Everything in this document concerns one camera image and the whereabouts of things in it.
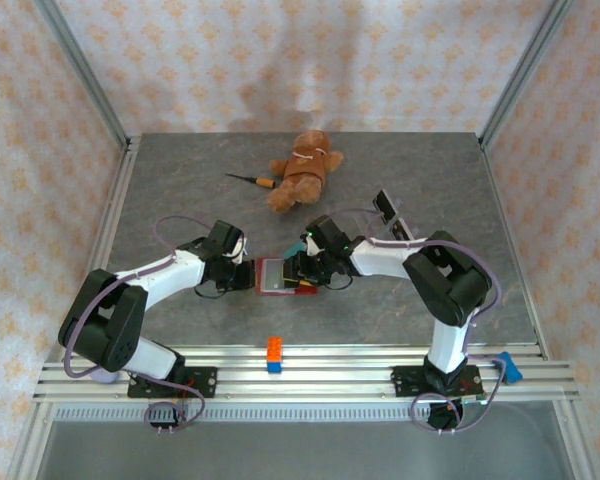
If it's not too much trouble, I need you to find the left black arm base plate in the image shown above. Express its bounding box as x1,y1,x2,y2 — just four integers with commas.
126,366,218,400

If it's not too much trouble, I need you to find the red leather card holder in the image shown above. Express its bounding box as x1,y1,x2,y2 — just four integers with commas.
256,256,322,298

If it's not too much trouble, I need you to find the aluminium frame post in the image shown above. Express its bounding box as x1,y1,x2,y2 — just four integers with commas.
33,0,132,147
478,0,577,149

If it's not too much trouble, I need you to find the grey slotted cable duct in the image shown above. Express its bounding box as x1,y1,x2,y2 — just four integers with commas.
53,404,557,422

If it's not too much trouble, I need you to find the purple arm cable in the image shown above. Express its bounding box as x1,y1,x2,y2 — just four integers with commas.
61,214,207,434
324,208,513,435

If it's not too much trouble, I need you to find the blue bone-shaped toy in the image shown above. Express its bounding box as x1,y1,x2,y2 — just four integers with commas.
491,350,524,386

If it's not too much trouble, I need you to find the clear plastic card case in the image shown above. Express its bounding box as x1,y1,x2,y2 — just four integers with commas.
369,187,422,247

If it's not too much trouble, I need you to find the aluminium table edge rail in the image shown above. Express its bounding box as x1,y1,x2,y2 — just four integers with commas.
44,135,142,364
478,142,552,361

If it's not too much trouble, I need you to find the orange black screwdriver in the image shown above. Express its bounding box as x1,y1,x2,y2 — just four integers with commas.
224,172,277,190

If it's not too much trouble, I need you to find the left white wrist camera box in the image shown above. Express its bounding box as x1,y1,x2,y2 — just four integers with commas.
226,234,252,264

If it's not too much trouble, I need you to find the aluminium mounting rail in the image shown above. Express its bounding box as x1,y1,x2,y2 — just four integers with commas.
32,344,581,404

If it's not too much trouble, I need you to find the black power connector box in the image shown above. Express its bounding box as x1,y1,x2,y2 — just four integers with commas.
144,402,192,434
426,399,466,434

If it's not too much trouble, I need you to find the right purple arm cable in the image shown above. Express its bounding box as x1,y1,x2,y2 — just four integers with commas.
324,208,513,435

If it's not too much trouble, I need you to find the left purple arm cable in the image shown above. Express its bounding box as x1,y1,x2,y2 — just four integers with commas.
61,214,207,434

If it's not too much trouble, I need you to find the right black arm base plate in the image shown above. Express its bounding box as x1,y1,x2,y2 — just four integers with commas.
389,364,483,399

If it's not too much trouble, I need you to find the brown teddy bear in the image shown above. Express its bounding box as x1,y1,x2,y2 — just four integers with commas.
266,128,345,215

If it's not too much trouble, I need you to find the orange and blue toy brick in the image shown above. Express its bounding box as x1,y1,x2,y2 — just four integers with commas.
265,336,284,374

